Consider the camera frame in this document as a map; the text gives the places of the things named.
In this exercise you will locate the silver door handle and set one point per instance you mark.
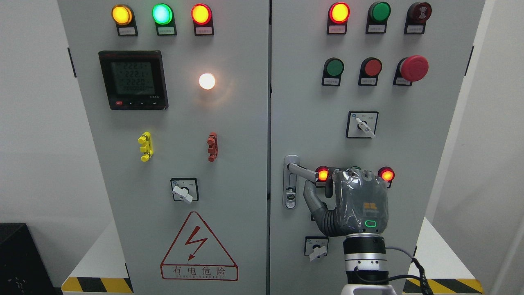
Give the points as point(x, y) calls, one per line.
point(291, 170)

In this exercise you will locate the red electric hazard warning sticker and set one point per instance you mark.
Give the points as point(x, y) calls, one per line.
point(197, 254)

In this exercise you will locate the white glowing indicator lamp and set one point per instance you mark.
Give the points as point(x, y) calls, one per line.
point(207, 81)

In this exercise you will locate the upper right white selector switch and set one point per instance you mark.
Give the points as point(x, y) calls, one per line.
point(361, 124)

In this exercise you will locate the yellow indicator lamp top left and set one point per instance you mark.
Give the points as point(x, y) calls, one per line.
point(125, 20)

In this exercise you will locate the green push button upper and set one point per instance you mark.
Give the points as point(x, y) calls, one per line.
point(332, 72)

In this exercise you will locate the left door white selector switch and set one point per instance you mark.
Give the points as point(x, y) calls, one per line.
point(185, 189)

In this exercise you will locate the orange-red indicator lamp left door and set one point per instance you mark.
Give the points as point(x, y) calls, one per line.
point(202, 20)

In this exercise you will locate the dark red buzzer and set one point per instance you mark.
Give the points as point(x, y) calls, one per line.
point(417, 16)

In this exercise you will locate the black box lower left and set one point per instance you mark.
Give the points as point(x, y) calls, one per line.
point(21, 268)

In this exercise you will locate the red lit lamp middle right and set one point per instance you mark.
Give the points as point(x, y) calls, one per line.
point(387, 174)

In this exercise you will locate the green lamp top right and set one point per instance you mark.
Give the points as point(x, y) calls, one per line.
point(378, 15)

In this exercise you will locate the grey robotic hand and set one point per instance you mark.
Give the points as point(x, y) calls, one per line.
point(361, 204)

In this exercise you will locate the red push button upper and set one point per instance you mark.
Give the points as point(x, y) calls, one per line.
point(369, 72)

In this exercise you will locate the grey cabinet door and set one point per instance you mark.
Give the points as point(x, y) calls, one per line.
point(233, 188)
point(310, 120)

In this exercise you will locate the lower white selector switch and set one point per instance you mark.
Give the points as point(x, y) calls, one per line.
point(316, 247)

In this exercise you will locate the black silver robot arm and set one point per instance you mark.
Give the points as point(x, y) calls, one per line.
point(366, 264)

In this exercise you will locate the white platform with hazard stripes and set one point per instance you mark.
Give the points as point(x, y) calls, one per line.
point(102, 270)

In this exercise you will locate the red terminal clip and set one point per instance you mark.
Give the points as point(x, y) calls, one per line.
point(212, 147)

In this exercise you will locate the red lit lamp top right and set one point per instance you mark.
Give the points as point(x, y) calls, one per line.
point(337, 20)

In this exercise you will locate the right grey cabinet door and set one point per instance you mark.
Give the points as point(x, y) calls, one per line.
point(310, 120)

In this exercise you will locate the green lit indicator lamp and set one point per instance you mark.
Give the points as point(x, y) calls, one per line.
point(163, 16)

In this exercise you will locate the yellow terminal clip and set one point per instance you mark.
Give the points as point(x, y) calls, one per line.
point(146, 148)

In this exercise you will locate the red emergency stop mushroom button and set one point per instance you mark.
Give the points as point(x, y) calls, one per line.
point(410, 69)

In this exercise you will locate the red lit lamp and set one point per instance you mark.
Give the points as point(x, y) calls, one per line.
point(387, 174)
point(323, 176)
point(337, 20)

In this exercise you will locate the left grey cabinet door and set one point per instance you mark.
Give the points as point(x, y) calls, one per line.
point(233, 188)

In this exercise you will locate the red lit lamp middle left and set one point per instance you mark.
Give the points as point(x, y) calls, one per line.
point(323, 176)

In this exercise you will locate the black digital power meter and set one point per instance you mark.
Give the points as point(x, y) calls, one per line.
point(134, 80)

